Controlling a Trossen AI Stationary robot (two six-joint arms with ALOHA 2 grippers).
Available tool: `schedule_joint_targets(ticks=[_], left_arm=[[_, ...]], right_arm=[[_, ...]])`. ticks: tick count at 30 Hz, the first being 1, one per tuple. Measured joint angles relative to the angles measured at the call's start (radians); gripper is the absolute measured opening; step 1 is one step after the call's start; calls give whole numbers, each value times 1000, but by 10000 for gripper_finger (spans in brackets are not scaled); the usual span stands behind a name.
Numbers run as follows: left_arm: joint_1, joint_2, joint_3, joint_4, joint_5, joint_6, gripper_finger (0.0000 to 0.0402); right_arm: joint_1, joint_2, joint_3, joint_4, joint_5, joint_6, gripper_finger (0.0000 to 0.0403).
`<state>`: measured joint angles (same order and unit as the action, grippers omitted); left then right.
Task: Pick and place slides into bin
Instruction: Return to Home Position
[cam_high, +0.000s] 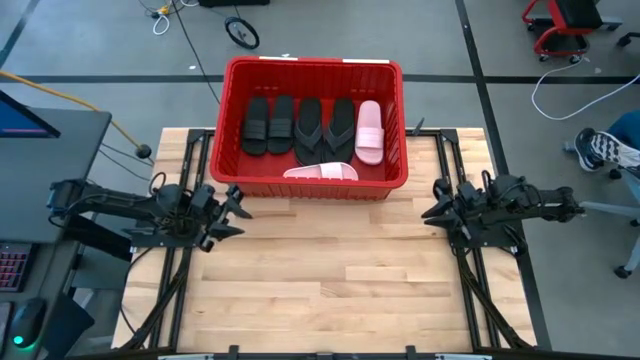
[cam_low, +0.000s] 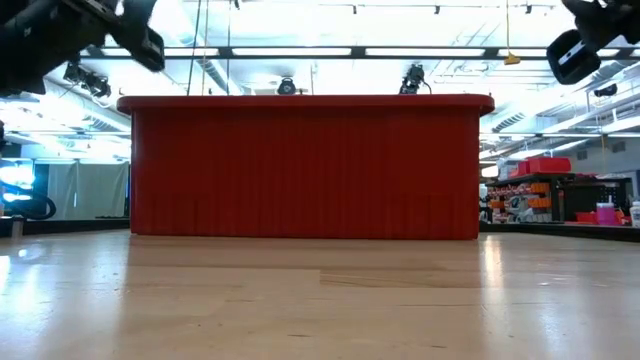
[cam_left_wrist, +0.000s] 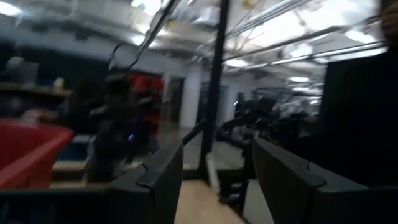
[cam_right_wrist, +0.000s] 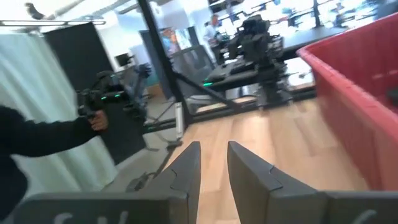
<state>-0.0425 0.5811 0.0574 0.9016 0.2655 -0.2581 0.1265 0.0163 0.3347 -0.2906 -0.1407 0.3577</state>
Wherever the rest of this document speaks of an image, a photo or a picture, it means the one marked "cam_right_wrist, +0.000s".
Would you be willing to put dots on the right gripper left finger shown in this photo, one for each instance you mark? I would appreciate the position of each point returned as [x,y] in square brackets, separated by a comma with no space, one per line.
[186,174]

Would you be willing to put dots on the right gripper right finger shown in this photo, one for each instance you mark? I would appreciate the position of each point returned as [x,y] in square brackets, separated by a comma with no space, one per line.
[248,177]

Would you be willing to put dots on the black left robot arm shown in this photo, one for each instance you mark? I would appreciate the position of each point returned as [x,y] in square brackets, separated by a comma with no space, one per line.
[258,46]

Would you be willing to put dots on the red plastic bin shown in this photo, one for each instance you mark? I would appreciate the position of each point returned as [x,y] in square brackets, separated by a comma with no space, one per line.
[357,93]

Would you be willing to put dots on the dark grey desk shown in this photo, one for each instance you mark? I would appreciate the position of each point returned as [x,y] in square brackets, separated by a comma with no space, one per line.
[230,77]

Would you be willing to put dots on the person's hand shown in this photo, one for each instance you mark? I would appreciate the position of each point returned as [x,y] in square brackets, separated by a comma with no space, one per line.
[99,121]

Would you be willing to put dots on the mesh office chair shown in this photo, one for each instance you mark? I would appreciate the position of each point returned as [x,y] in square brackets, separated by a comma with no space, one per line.
[192,62]

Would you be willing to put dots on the small background monitor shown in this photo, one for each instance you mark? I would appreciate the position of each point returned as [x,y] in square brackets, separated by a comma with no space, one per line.
[122,59]

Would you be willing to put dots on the background person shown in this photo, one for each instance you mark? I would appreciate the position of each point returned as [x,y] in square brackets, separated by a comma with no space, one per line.
[211,32]

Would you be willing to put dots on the standing person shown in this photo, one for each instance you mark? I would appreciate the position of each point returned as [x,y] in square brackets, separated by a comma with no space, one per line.
[31,137]

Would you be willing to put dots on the black partition panel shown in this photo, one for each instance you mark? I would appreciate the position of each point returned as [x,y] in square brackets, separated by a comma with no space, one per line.
[77,53]

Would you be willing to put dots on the white curtain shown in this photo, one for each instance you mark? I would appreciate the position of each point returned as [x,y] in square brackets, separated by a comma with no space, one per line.
[31,77]

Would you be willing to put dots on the ceiling light strip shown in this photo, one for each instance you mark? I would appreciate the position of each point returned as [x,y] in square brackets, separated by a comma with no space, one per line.
[46,22]

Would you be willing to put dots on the white frame bracket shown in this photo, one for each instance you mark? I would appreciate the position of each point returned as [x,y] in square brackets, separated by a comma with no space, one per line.
[179,121]

